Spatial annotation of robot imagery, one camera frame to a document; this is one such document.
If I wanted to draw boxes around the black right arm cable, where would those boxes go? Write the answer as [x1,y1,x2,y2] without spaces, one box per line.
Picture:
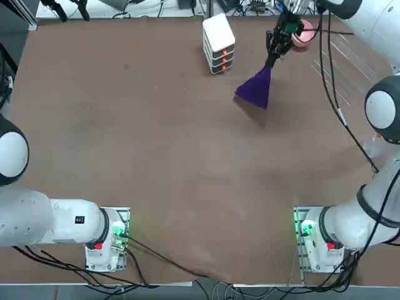
[317,4,381,174]

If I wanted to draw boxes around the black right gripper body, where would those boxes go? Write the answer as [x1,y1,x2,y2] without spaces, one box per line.
[276,11,304,41]

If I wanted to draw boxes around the black tripod leg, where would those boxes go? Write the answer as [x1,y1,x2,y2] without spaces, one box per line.
[39,0,68,23]
[70,0,91,21]

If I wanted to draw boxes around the purple towel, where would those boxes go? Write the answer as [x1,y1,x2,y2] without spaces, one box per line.
[234,64,273,111]

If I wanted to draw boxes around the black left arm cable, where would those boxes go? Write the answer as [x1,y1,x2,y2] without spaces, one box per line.
[11,243,160,289]

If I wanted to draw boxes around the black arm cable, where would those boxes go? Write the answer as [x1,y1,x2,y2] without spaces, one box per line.
[317,4,381,174]
[11,243,160,289]

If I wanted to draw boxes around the aluminium corner bracket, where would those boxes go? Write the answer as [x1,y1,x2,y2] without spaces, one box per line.
[25,9,39,32]

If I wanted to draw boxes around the pink bowl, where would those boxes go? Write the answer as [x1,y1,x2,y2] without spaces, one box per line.
[290,19,314,51]

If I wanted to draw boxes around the black cable across table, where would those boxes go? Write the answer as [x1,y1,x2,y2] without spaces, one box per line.
[124,234,234,284]

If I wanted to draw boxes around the white three-drawer box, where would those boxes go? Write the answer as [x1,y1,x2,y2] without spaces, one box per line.
[202,12,236,76]

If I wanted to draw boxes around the clear acrylic stepped rack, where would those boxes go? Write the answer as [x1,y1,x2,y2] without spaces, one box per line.
[311,28,393,106]

